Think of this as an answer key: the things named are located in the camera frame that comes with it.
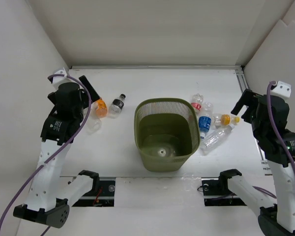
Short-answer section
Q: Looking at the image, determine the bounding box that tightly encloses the black label clear bottle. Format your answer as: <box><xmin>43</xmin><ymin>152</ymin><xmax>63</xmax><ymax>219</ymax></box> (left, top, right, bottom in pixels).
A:
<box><xmin>108</xmin><ymin>93</ymin><xmax>126</xmax><ymax>118</ymax></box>

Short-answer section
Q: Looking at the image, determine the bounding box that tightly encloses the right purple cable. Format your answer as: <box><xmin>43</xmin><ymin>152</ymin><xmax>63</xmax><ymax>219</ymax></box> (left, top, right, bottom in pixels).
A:
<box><xmin>252</xmin><ymin>81</ymin><xmax>295</xmax><ymax>222</ymax></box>

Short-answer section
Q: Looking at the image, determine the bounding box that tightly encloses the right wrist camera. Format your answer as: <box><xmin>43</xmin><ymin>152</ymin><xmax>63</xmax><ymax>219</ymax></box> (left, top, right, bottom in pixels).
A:
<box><xmin>270</xmin><ymin>81</ymin><xmax>292</xmax><ymax>101</ymax></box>

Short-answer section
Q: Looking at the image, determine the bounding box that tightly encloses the orange label yellow cap bottle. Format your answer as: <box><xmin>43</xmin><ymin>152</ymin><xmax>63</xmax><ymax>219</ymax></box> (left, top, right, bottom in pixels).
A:
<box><xmin>211</xmin><ymin>114</ymin><xmax>240</xmax><ymax>127</ymax></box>

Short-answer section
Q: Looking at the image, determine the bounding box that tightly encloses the clear jar silver lid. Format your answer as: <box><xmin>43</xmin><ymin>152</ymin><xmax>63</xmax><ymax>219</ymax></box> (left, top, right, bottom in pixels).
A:
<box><xmin>86</xmin><ymin>116</ymin><xmax>102</xmax><ymax>135</ymax></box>

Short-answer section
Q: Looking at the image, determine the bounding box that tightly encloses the red label clear bottle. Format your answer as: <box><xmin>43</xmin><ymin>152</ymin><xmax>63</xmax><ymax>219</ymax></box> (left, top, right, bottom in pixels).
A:
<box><xmin>190</xmin><ymin>93</ymin><xmax>204</xmax><ymax>115</ymax></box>

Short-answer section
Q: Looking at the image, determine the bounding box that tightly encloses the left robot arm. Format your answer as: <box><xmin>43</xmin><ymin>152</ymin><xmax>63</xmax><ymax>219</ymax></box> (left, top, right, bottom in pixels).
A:
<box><xmin>13</xmin><ymin>74</ymin><xmax>100</xmax><ymax>229</ymax></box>

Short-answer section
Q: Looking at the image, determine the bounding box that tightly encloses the blue label clear bottle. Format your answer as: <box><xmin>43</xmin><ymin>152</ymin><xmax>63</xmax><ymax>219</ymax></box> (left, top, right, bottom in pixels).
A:
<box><xmin>198</xmin><ymin>102</ymin><xmax>213</xmax><ymax>139</ymax></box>

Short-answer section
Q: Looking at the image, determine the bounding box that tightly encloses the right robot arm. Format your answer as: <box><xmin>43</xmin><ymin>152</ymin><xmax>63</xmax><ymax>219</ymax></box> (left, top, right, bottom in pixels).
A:
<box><xmin>217</xmin><ymin>89</ymin><xmax>295</xmax><ymax>236</ymax></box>

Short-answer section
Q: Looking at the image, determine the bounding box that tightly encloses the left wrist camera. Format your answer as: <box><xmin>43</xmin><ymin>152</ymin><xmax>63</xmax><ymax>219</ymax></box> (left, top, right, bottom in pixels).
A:
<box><xmin>51</xmin><ymin>67</ymin><xmax>70</xmax><ymax>90</ymax></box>

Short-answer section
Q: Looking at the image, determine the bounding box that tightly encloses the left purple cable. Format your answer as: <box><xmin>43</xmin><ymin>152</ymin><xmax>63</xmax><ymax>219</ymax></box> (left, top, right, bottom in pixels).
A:
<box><xmin>0</xmin><ymin>74</ymin><xmax>92</xmax><ymax>236</ymax></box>

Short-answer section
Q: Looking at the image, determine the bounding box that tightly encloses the green plastic mesh bin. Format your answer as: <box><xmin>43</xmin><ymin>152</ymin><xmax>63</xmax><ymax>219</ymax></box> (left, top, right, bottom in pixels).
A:
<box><xmin>134</xmin><ymin>98</ymin><xmax>201</xmax><ymax>172</ymax></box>

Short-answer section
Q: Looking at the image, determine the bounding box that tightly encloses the purple cable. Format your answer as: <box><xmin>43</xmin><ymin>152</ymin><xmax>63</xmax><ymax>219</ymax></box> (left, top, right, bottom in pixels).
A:
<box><xmin>0</xmin><ymin>74</ymin><xmax>92</xmax><ymax>236</ymax></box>
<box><xmin>252</xmin><ymin>81</ymin><xmax>295</xmax><ymax>222</ymax></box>

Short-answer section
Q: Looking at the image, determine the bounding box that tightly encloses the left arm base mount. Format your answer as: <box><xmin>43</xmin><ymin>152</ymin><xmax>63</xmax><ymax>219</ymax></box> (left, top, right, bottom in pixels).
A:
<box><xmin>73</xmin><ymin>178</ymin><xmax>116</xmax><ymax>207</ymax></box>

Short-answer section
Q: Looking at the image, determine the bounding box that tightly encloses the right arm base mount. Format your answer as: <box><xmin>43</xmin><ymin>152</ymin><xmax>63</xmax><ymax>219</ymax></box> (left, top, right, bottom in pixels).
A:
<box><xmin>197</xmin><ymin>177</ymin><xmax>246</xmax><ymax>207</ymax></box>

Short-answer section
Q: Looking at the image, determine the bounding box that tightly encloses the clear ribbed plastic bottle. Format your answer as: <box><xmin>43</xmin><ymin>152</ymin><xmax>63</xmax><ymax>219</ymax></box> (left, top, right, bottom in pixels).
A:
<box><xmin>200</xmin><ymin>124</ymin><xmax>235</xmax><ymax>154</ymax></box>

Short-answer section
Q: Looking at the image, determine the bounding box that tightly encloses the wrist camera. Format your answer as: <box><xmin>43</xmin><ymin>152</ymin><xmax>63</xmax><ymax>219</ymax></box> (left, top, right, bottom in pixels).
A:
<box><xmin>51</xmin><ymin>67</ymin><xmax>70</xmax><ymax>90</ymax></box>
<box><xmin>270</xmin><ymin>81</ymin><xmax>292</xmax><ymax>101</ymax></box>

